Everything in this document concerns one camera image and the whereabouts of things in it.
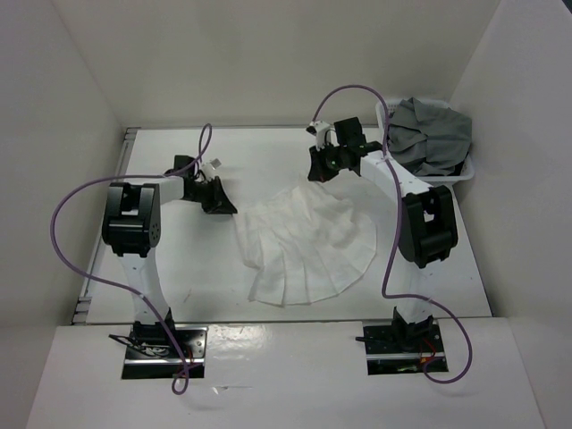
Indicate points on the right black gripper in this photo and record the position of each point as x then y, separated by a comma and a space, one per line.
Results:
318, 172

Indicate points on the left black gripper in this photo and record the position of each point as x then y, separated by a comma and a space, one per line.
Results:
218, 203

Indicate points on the white pleated skirt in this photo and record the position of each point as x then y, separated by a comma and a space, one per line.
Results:
305, 245

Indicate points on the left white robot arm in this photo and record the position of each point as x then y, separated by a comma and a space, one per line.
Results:
132, 229

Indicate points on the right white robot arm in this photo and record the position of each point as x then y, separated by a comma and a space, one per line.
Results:
426, 229

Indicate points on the grey skirt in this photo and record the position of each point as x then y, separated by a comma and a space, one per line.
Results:
424, 134

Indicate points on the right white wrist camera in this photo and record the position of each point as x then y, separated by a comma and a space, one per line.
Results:
321, 131

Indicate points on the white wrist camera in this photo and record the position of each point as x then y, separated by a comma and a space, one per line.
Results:
321, 131
210, 169

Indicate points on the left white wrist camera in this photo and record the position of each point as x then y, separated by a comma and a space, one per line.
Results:
210, 169

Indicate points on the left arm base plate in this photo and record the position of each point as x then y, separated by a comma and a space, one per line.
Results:
154, 357

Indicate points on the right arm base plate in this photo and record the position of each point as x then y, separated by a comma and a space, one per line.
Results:
384, 356

